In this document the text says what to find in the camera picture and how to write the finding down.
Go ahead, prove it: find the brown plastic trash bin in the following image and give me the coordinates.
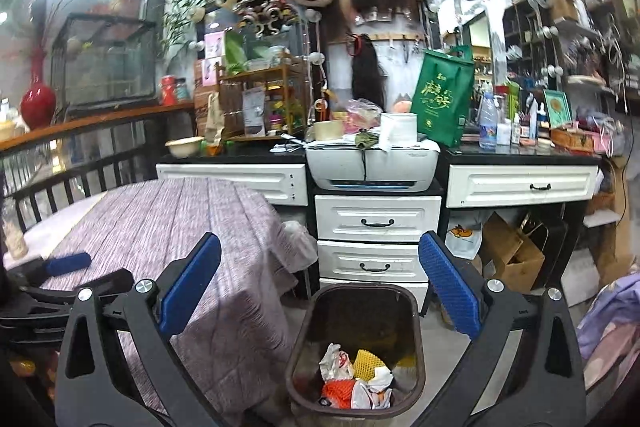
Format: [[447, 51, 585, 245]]
[[285, 284, 427, 419]]

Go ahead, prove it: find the yellow foam net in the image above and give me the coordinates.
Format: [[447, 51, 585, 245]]
[[352, 349, 388, 380]]

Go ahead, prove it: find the lion head ornament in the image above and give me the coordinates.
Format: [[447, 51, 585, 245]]
[[235, 0, 296, 28]]

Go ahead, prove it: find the curved wooden counter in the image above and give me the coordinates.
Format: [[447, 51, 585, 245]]
[[0, 102, 196, 152]]

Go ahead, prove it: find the green tote bag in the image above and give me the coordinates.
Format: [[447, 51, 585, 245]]
[[411, 46, 476, 148]]

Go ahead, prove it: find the teal picture frame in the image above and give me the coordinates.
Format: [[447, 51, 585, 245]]
[[542, 89, 573, 128]]

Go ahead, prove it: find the purple floral cloth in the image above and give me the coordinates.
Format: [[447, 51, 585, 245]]
[[575, 272, 640, 393]]

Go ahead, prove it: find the white three-drawer cabinet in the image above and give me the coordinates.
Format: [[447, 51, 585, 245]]
[[314, 192, 443, 313]]

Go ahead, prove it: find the white toilet paper roll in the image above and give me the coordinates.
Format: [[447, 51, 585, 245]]
[[379, 112, 418, 152]]

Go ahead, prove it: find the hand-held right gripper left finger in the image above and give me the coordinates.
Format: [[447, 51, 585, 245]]
[[55, 232, 222, 427]]

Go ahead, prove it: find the green bamboo plant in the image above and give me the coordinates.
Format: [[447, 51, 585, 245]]
[[160, 0, 231, 58]]

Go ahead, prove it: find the pink plastic bag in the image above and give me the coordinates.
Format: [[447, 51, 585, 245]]
[[345, 99, 383, 128]]

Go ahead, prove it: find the clear water bottle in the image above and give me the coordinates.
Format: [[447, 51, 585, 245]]
[[479, 93, 498, 150]]

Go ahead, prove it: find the black railing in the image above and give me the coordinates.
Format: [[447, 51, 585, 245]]
[[0, 147, 161, 233]]

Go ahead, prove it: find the black-framed glass terrarium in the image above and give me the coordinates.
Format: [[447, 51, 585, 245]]
[[50, 13, 158, 112]]

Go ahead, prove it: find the purple striped tablecloth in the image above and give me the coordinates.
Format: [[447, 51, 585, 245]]
[[37, 178, 301, 408]]

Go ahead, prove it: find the cream tape roll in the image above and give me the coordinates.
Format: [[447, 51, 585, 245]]
[[312, 121, 343, 142]]

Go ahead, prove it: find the white printer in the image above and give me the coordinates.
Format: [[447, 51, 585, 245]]
[[305, 138, 441, 194]]

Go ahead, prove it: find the white paper bag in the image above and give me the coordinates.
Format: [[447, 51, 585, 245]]
[[350, 379, 393, 409]]

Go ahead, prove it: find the clear plastic-lined small bin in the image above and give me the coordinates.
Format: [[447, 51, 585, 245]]
[[280, 219, 318, 273]]

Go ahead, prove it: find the white red-print plastic bag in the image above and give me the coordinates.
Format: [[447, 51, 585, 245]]
[[320, 344, 356, 383]]

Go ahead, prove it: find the dried branch bouquet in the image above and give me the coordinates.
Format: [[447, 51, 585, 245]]
[[30, 0, 66, 52]]

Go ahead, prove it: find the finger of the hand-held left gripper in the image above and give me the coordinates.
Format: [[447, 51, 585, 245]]
[[4, 252, 92, 288], [20, 268, 135, 308]]

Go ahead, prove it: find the red ceramic vase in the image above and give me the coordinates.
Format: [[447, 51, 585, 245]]
[[20, 49, 57, 130]]

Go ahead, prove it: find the orange foam net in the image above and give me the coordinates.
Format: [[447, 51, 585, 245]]
[[322, 381, 358, 404]]

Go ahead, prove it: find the wooden tray box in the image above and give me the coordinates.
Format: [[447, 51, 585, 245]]
[[550, 127, 596, 152]]

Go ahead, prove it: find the cream bowl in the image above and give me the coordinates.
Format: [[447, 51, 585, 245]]
[[165, 138, 205, 158]]

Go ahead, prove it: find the black hanging wig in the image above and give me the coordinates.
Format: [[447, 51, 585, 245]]
[[350, 34, 388, 110]]

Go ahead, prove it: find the white cartoon-print bag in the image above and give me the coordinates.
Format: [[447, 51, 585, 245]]
[[445, 214, 483, 260]]

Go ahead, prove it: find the kraft paper pouch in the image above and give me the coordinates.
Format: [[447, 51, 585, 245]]
[[205, 92, 223, 145]]

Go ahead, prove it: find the cardboard box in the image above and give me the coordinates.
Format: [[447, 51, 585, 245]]
[[480, 212, 546, 293]]

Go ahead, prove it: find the wooden shelf rack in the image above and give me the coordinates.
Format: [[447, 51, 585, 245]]
[[217, 57, 308, 142]]

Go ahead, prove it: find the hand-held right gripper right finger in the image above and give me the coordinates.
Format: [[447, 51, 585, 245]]
[[418, 231, 586, 427]]

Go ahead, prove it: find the white desk drawer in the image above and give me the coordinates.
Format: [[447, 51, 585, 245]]
[[445, 164, 600, 208], [156, 163, 308, 206]]

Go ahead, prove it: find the black paper bag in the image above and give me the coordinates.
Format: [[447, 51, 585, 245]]
[[520, 212, 568, 278]]

